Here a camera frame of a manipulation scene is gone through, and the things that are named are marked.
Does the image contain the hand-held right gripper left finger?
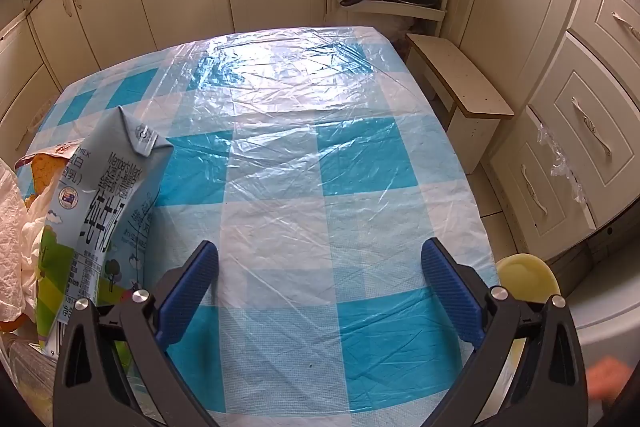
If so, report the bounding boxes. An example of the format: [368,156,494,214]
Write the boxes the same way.
[52,239,221,427]

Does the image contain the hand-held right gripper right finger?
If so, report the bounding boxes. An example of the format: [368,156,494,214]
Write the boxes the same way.
[420,237,588,427]

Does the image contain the pale yellow plastic bin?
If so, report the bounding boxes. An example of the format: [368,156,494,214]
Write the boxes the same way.
[494,253,562,373]

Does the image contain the light blue milk carton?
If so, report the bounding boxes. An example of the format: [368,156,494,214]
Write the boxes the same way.
[36,105,175,360]

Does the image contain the white paper tissue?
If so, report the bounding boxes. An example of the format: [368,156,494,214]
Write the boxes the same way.
[0,159,46,323]

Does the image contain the orange snack wrapper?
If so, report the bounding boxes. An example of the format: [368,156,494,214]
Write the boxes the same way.
[15,139,86,212]

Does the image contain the small cream drawer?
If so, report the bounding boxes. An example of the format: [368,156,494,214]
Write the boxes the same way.
[487,107,598,250]

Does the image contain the crumpled clear plastic wrap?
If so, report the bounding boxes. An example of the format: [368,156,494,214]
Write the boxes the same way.
[536,122,587,204]

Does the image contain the blue white checked tablecloth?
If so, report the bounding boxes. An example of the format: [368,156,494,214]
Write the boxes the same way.
[15,25,501,427]

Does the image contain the clear plastic container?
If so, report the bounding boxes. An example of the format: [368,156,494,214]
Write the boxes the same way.
[5,337,58,413]

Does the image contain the orange blurred object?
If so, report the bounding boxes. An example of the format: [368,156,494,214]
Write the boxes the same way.
[585,357,633,403]

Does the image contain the white wooden stool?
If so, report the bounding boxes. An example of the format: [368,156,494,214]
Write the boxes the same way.
[405,33,516,162]

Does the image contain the large cream drawer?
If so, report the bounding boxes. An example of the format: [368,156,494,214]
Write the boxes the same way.
[529,32,640,228]

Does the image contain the wide cream drawer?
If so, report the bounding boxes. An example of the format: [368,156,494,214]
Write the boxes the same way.
[570,0,640,72]

